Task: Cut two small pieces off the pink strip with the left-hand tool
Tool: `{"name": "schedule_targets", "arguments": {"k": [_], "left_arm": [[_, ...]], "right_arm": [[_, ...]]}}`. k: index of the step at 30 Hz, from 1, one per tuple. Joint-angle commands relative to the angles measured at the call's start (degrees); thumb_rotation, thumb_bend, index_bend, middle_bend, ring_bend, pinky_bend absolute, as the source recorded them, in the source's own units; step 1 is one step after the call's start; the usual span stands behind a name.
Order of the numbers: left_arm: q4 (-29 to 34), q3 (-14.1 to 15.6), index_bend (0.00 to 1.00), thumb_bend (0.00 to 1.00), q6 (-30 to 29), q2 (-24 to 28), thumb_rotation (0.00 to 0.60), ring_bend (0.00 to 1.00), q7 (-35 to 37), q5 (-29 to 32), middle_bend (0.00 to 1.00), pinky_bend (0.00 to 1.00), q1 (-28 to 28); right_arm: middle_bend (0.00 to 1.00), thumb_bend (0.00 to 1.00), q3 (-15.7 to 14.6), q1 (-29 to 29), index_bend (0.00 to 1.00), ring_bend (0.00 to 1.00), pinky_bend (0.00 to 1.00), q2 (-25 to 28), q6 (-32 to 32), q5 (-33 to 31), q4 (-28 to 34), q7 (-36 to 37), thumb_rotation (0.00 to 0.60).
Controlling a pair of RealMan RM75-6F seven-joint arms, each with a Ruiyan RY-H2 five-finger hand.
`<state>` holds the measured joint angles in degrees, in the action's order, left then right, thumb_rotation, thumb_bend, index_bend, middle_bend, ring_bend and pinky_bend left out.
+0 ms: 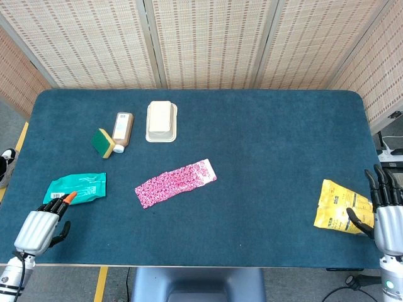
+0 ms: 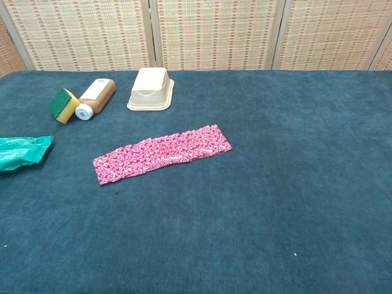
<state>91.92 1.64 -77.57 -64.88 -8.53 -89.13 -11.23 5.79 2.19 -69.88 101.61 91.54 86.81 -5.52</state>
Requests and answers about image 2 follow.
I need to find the row of pink patterned packets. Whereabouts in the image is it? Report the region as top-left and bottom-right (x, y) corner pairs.
(104, 124), (234, 184)

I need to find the dark blue felt table cover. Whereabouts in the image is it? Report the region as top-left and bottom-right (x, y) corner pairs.
(0, 69), (392, 294)

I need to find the beige plastic container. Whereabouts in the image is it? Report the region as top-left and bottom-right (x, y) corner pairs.
(126, 67), (175, 111)

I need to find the brown bottle with white cap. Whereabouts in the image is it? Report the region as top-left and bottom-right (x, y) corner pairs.
(75, 78), (117, 121)

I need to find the woven bamboo screen panel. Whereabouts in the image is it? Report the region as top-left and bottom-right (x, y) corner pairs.
(272, 0), (392, 71)
(369, 30), (392, 72)
(149, 0), (284, 71)
(0, 15), (27, 77)
(0, 0), (156, 72)

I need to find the green and yellow sponge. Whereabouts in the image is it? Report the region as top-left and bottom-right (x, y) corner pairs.
(48, 88), (80, 125)

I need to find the green plastic package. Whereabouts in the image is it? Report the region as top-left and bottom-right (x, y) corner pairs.
(0, 135), (54, 174)

